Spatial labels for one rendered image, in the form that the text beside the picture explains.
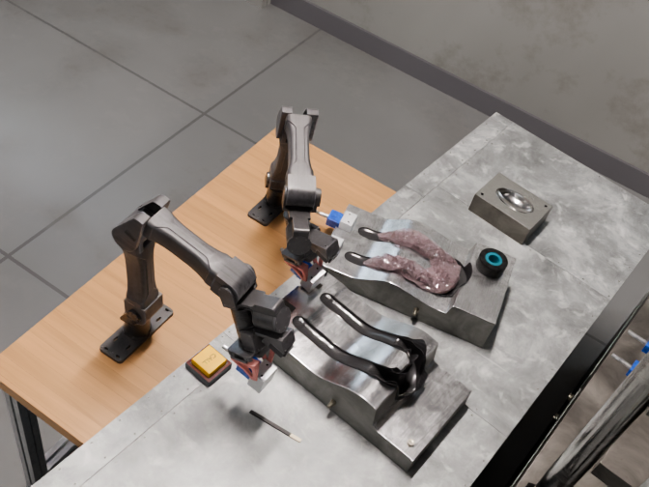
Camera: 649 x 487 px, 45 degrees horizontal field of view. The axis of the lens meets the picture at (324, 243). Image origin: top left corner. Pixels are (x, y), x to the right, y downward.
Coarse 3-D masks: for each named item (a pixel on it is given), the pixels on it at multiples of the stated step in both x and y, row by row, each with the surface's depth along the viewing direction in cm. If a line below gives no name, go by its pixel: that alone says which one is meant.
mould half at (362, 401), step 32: (320, 288) 201; (320, 320) 195; (384, 320) 198; (320, 352) 189; (352, 352) 189; (384, 352) 187; (320, 384) 185; (352, 384) 180; (384, 384) 180; (448, 384) 192; (352, 416) 184; (384, 416) 182; (416, 416) 184; (448, 416) 186; (384, 448) 181; (416, 448) 178
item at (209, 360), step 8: (200, 352) 188; (208, 352) 189; (216, 352) 189; (192, 360) 187; (200, 360) 187; (208, 360) 187; (216, 360) 188; (224, 360) 188; (200, 368) 186; (208, 368) 186; (216, 368) 187; (208, 376) 186
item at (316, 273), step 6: (312, 270) 196; (318, 270) 196; (312, 276) 195; (318, 276) 195; (300, 282) 198; (306, 282) 196; (312, 282) 194; (318, 282) 198; (306, 288) 198; (312, 288) 198
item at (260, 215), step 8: (272, 192) 225; (280, 192) 224; (264, 200) 230; (272, 200) 227; (280, 200) 227; (256, 208) 228; (264, 208) 228; (272, 208) 229; (280, 208) 229; (248, 216) 226; (256, 216) 225; (264, 216) 226; (272, 216) 227; (264, 224) 224
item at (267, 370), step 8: (224, 344) 177; (264, 360) 175; (240, 368) 174; (248, 368) 174; (264, 368) 173; (272, 368) 174; (248, 376) 174; (264, 376) 172; (272, 376) 176; (248, 384) 176; (256, 384) 174; (264, 384) 173
